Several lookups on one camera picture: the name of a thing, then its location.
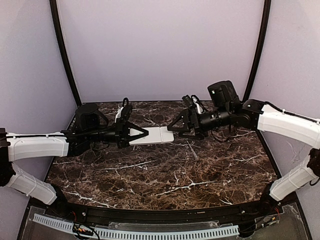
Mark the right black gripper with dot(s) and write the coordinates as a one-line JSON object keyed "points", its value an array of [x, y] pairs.
{"points": [[191, 122]]}

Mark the black front table rail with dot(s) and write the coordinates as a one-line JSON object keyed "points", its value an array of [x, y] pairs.
{"points": [[239, 213]]}

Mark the left black frame post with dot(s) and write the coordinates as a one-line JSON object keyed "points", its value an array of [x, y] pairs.
{"points": [[63, 51]]}

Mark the white remote control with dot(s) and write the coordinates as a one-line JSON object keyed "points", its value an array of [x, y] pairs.
{"points": [[156, 135]]}

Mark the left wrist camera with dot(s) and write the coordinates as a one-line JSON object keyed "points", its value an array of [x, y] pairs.
{"points": [[127, 109]]}

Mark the white slotted cable duct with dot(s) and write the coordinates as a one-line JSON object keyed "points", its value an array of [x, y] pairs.
{"points": [[134, 231]]}

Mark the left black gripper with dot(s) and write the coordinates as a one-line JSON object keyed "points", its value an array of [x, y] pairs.
{"points": [[122, 135]]}

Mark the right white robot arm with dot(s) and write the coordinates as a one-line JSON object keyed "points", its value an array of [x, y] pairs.
{"points": [[264, 116]]}

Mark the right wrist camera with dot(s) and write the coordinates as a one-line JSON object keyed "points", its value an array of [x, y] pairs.
{"points": [[188, 101]]}

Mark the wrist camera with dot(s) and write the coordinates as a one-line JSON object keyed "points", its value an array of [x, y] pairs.
{"points": [[188, 101], [127, 109]]}

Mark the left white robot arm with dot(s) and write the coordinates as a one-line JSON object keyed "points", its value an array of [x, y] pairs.
{"points": [[90, 126]]}

